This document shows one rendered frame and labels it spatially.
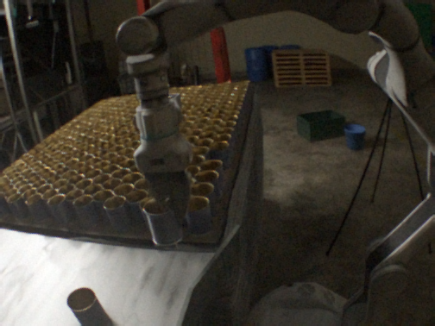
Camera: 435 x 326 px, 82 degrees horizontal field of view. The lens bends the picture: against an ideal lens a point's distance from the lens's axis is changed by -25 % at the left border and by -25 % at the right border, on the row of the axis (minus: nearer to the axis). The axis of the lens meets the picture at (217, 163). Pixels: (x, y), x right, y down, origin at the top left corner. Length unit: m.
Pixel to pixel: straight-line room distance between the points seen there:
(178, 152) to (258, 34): 9.16
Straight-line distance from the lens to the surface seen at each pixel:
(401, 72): 0.63
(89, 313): 0.63
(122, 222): 0.90
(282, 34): 9.64
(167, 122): 0.54
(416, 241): 1.15
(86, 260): 0.87
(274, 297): 1.59
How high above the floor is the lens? 1.58
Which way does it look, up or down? 24 degrees down
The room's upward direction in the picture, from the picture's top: 8 degrees counter-clockwise
